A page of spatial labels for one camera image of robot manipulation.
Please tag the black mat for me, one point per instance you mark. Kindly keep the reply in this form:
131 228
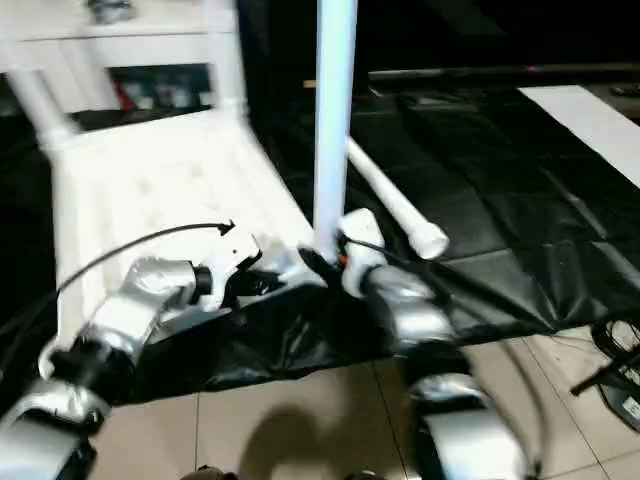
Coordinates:
500 220

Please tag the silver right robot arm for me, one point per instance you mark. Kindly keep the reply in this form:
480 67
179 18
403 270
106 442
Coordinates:
410 310

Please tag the dark glass bowl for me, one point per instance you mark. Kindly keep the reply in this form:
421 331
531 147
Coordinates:
110 8

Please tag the white plastic table leg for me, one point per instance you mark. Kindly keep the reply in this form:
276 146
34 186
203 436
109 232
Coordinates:
335 100
40 110
400 205
225 60

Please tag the white cabinet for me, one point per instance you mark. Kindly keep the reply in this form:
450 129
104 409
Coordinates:
60 50

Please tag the white flat board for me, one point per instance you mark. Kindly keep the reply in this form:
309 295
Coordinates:
590 125

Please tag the white plastic table top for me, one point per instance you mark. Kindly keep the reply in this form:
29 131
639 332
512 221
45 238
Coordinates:
150 170

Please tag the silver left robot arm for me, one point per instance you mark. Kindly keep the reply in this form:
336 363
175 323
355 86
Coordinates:
140 300

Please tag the black power adapter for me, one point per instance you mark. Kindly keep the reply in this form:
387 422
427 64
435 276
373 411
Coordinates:
625 405

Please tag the large black furniture piece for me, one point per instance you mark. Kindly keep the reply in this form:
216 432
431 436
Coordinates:
450 30

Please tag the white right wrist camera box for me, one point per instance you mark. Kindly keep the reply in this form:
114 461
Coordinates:
362 235

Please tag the black robot left foot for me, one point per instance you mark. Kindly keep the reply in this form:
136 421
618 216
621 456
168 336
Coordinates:
208 473

